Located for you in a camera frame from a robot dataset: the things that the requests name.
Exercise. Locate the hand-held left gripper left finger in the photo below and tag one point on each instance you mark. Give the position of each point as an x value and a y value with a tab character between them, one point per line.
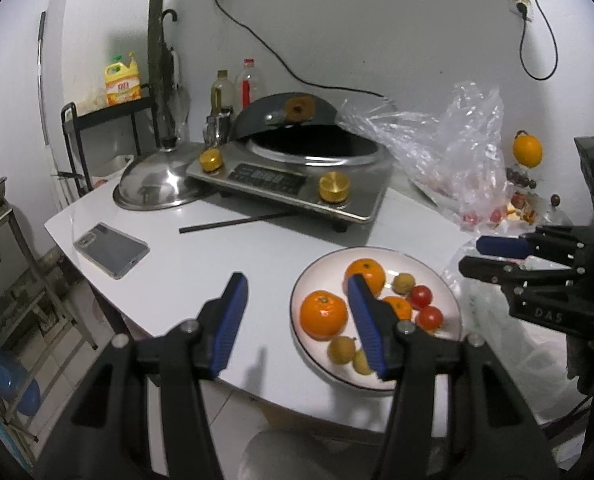
229	325

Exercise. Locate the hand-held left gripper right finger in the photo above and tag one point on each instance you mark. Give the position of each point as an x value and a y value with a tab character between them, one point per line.
367	330

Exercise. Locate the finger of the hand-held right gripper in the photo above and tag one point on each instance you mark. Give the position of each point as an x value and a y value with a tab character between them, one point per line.
502	246
482	267

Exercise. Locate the yellow longan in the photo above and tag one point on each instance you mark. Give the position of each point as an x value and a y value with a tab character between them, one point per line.
362	361
341	350
403	282

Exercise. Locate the small mandarin orange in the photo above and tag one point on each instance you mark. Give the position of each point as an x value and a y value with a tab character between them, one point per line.
399	307

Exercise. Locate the large mandarin orange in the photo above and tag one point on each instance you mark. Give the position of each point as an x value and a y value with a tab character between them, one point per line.
372	275
323	315

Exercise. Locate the red cherry tomato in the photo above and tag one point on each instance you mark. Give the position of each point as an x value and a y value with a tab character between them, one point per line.
430	317
420	296

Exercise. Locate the white plate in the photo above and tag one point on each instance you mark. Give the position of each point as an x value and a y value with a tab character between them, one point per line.
322	272

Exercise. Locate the clear plastic bag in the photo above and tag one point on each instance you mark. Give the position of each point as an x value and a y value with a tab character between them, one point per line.
452	150

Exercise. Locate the red cherry tomatoes heap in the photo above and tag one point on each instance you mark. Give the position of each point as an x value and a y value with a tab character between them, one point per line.
469	217

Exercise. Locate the dark grapes bunch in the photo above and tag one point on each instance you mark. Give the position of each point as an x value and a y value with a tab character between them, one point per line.
519	176

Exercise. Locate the orange with stem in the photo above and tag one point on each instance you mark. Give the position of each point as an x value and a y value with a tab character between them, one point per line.
528	150

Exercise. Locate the black chopstick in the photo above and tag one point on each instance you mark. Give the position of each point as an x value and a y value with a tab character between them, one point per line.
237	221

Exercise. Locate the grey smartphone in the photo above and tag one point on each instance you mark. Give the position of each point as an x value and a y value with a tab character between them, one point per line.
112	250

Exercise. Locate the steel induction cooker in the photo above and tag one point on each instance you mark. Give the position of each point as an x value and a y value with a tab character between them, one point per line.
272	177

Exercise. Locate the shiny steel pot lid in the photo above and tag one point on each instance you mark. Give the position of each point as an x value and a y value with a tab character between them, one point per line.
152	180

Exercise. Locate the steel cup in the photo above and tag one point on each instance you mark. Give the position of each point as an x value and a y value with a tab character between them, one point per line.
217	130

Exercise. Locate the black lid with wooden knob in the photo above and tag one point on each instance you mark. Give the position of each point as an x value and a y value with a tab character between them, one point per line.
257	115

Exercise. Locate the blue water jug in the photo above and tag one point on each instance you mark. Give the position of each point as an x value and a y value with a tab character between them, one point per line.
7	380

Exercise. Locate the dark oil bottle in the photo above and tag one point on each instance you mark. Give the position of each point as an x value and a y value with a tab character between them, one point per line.
222	95

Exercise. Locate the black metal rack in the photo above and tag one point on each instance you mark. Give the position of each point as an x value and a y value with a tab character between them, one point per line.
72	150

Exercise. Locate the grey metal shelf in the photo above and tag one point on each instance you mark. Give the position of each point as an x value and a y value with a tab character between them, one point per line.
7	240

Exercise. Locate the red label plastic bottle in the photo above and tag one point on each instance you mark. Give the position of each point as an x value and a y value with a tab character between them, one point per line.
249	87

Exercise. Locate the black folded umbrella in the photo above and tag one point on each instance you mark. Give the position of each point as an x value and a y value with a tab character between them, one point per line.
169	75

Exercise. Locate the yellow detergent bottle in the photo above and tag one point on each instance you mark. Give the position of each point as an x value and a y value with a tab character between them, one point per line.
122	87

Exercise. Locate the dark vertical pipe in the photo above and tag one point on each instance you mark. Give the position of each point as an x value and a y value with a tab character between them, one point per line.
156	25

